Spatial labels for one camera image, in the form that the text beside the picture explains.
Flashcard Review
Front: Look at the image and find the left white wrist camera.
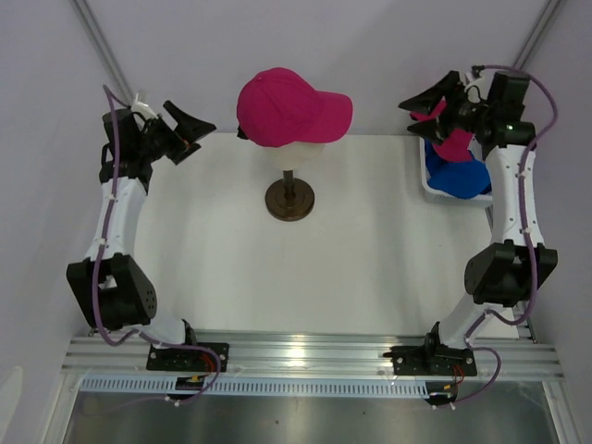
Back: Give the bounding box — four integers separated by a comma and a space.
130, 90, 162, 120

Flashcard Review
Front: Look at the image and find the pink baseball cap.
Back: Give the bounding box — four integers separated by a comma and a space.
410, 99, 474, 163
236, 67, 353, 148

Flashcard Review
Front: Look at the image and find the right corner aluminium profile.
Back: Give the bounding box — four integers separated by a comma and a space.
512, 0, 567, 70

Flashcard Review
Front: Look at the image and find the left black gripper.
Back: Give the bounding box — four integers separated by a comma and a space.
136, 102, 216, 166

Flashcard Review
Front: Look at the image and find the corner aluminium profile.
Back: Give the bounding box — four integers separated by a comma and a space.
512, 0, 567, 70
69, 0, 134, 103

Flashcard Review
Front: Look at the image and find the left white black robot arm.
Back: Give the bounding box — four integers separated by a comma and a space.
66, 100, 216, 371

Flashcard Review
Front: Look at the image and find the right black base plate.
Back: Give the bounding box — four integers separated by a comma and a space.
382, 345, 477, 376

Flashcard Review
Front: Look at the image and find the white slotted cable duct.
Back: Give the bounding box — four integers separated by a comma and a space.
80, 375, 428, 399

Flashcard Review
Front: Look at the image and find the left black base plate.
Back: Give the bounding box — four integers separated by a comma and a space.
146, 342, 229, 373

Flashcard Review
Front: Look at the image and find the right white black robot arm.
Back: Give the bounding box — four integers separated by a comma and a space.
386, 65, 558, 376

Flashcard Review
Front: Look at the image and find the cream mannequin head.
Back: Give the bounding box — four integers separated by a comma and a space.
264, 142, 326, 171

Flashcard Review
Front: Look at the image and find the aluminium extrusion rail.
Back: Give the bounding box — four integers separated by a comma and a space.
61, 330, 564, 382

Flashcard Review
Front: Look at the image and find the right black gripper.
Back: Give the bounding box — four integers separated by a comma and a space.
399, 71, 494, 147

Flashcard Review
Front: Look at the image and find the left corner aluminium profile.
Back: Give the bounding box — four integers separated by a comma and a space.
69, 0, 134, 103

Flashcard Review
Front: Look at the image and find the white perforated plastic basket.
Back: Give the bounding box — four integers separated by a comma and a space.
418, 138, 492, 208

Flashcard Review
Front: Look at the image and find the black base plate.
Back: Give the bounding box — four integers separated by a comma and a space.
146, 342, 229, 373
382, 345, 477, 376

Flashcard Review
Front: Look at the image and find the blue baseball cap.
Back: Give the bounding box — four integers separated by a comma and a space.
424, 141, 491, 200

